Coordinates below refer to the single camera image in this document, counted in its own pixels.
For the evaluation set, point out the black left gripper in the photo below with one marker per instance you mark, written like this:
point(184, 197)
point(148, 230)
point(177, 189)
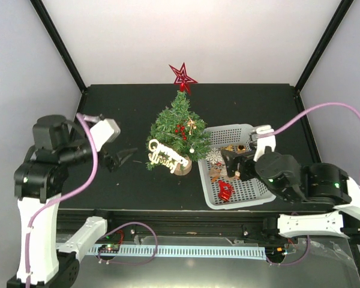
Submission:
point(113, 164)

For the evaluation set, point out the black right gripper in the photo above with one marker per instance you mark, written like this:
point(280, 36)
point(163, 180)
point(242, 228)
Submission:
point(243, 158)

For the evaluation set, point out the gold merry christmas sign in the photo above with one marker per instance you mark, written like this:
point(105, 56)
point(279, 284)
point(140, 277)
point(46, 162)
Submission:
point(160, 154)

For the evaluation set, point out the white perforated plastic basket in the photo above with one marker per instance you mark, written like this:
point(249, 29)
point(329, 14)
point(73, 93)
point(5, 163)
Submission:
point(245, 193)

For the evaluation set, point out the white string lights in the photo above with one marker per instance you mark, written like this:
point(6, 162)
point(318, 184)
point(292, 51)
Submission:
point(175, 142)

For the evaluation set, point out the small green christmas tree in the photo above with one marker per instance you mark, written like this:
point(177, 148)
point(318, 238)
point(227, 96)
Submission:
point(180, 111)

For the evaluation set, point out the red berry sprig ornament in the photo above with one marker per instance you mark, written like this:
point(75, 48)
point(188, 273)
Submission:
point(180, 132)

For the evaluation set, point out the red star ornament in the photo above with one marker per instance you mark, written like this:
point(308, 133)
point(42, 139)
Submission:
point(182, 79)

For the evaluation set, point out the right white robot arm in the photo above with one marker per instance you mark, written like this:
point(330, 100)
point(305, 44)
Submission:
point(318, 183)

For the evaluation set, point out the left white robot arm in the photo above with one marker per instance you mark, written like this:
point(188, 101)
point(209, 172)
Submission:
point(38, 182)

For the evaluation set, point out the gold bells leaf ornament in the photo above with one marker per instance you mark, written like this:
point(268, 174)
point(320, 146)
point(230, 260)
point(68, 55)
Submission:
point(229, 148)

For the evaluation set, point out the white snowflake ornament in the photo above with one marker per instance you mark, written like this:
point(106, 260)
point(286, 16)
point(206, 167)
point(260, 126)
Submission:
point(214, 156)

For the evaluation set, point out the red reindeer ornament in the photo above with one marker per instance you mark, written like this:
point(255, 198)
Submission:
point(225, 188)

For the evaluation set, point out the red gift box ornament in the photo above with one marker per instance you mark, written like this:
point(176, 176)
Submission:
point(225, 195)

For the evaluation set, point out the left green circuit board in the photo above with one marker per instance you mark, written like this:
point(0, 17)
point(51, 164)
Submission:
point(108, 248)

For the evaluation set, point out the right circuit board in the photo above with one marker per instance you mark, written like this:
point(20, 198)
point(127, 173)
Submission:
point(284, 250)

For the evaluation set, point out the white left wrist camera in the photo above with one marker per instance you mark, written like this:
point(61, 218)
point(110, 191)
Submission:
point(105, 131)

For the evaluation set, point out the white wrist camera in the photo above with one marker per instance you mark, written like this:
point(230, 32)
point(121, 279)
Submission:
point(263, 140)
point(105, 131)

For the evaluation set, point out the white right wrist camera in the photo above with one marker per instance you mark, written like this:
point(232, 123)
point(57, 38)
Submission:
point(263, 140)

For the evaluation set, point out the white slotted cable duct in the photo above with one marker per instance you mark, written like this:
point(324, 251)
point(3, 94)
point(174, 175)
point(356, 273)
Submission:
point(214, 252)

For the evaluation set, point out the left black frame post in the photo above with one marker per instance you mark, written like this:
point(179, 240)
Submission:
point(54, 35)

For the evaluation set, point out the black frame post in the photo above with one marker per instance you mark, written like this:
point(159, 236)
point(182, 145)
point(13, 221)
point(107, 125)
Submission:
point(330, 30)
point(54, 35)

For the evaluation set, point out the right black frame post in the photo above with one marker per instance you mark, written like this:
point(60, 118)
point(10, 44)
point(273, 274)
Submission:
point(330, 30)

